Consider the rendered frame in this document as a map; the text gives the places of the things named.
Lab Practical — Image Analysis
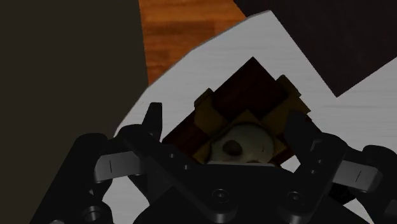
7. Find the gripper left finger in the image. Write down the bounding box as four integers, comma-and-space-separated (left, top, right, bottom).
29, 102, 190, 224

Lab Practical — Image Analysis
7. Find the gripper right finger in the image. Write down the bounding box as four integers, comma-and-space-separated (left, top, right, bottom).
286, 111, 397, 224

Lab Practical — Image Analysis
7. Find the white round object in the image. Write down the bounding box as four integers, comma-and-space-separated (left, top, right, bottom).
207, 123, 275, 165

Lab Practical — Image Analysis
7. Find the dark red yellow box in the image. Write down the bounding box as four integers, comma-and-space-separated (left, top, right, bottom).
162, 57, 312, 167

